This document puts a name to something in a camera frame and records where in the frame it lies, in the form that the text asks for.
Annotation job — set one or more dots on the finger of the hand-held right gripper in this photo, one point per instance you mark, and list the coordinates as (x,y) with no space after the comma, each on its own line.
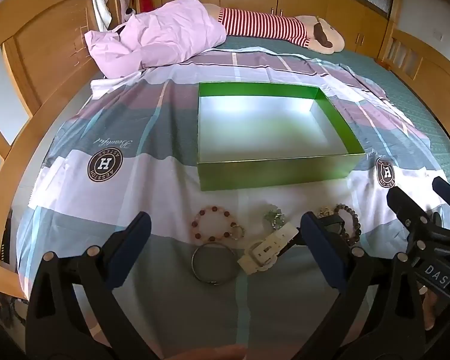
(405,204)
(448,191)

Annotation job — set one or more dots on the wooden headboard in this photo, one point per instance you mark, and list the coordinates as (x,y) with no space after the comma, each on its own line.
(41,52)

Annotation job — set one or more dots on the green cardboard box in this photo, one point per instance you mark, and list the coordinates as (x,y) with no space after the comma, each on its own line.
(255,135)

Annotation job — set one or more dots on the white hanging garment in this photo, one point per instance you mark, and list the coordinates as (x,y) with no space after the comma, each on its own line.
(99,3)

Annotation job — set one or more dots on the wooden footboard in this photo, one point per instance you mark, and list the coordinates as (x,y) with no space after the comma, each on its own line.
(416,56)

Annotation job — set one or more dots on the white wristwatch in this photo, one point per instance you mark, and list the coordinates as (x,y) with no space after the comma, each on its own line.
(264,249)

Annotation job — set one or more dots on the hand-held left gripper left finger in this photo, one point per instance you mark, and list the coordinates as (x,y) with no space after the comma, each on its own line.
(134,240)

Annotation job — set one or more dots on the pink pillow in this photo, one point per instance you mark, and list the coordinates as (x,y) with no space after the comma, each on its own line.
(165,33)

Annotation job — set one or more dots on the teal bed sheet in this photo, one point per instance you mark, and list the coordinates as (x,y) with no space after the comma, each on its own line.
(416,105)

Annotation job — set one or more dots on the black wristwatch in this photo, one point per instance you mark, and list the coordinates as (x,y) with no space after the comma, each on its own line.
(334,225)

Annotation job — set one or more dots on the striped plush toy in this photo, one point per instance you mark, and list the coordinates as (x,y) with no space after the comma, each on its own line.
(262,24)

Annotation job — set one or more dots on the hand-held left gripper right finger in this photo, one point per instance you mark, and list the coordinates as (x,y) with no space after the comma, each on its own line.
(318,240)

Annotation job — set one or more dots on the person's right hand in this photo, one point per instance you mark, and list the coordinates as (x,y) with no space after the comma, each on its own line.
(429,309)

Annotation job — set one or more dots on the silver bangle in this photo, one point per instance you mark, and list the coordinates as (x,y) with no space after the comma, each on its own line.
(195,266)

